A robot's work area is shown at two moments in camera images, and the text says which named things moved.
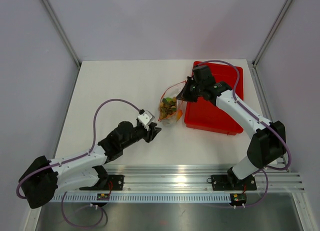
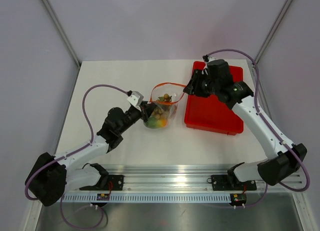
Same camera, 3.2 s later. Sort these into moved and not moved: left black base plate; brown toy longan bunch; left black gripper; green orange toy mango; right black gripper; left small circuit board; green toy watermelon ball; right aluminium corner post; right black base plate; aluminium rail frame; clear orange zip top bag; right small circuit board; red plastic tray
Moved: clear orange zip top bag; left black gripper; green orange toy mango; right black gripper; green toy watermelon ball; brown toy longan bunch
Not moved: left small circuit board; left black base plate; red plastic tray; right small circuit board; right aluminium corner post; aluminium rail frame; right black base plate
